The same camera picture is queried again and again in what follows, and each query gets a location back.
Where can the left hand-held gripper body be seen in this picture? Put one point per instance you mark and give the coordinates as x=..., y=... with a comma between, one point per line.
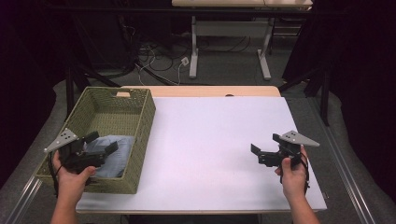
x=81, y=158

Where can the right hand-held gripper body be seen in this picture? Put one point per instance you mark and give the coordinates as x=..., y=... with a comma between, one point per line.
x=289, y=146

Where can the dark curtain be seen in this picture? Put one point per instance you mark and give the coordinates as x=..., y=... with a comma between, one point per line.
x=28, y=77
x=361, y=77

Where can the person's right hand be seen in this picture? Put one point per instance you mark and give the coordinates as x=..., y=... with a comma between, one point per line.
x=293, y=179

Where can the white table board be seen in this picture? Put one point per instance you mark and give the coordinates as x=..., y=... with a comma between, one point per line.
x=205, y=146

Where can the green woven basket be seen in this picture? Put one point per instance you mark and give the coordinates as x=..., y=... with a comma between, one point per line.
x=109, y=115

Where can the black metal stand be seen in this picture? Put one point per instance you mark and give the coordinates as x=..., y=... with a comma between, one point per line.
x=320, y=90
x=77, y=81

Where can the aluminium floor rail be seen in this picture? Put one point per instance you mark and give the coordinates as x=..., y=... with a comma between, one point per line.
x=345, y=168
x=23, y=200

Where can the person's left hand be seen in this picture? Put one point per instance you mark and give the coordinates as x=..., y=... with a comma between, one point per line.
x=72, y=183

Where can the light blue cloth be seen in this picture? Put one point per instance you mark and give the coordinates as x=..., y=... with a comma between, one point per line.
x=120, y=155

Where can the white-legged desk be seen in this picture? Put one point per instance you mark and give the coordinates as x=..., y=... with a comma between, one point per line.
x=230, y=28

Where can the white power adapter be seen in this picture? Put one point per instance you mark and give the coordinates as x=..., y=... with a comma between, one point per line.
x=185, y=61

